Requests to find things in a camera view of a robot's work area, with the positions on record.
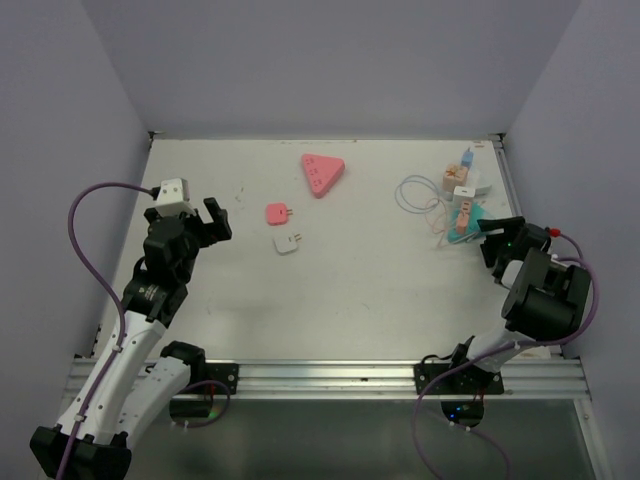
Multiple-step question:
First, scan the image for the white triangular adapter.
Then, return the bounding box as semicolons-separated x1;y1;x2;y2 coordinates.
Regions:
466;168;492;197

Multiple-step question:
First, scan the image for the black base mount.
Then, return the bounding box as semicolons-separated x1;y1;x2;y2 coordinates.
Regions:
413;358;505;396
196;362;240;397

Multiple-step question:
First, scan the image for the pink plug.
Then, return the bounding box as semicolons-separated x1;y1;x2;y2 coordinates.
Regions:
265;202;293;226

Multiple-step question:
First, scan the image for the blue thin cable loop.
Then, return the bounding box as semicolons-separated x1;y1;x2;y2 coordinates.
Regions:
394;174;444;214

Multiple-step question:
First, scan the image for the orange thin cable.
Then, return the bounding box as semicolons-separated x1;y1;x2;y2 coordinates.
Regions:
424;197;459;249

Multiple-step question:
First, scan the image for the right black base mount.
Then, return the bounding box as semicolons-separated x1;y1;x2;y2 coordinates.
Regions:
413;358;505;396

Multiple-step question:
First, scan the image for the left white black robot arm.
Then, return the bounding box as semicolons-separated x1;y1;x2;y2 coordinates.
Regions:
30;197;233;479

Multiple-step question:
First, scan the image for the teal triangular socket adapter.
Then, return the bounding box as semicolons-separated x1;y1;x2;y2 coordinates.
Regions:
445;203;495;244

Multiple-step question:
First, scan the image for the white plug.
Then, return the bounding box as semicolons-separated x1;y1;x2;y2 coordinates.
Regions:
273;234;302;255

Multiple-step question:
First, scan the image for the pink triangular socket adapter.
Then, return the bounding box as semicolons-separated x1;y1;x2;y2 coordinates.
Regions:
301;154;346;199

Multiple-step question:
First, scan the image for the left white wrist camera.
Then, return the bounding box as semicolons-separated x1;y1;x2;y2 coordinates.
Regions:
155;178;195;217

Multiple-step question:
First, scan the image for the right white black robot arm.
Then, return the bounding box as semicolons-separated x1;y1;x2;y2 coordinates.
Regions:
445;216;592;393

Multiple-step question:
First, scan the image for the blue small plug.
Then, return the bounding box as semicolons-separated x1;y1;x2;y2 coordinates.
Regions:
460;148;474;170

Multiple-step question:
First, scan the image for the aluminium front rail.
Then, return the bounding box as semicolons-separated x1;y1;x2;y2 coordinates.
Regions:
64;357;591;401

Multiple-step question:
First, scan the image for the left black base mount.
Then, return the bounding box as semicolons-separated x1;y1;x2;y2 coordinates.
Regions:
196;362;240;397

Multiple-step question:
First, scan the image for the white square charger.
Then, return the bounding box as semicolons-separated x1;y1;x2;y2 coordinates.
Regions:
452;185;476;208

